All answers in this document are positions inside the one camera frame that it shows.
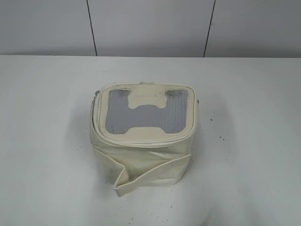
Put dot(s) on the cream fabric zipper bag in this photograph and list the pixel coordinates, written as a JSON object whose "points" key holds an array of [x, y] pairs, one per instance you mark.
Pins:
{"points": [[142, 133]]}

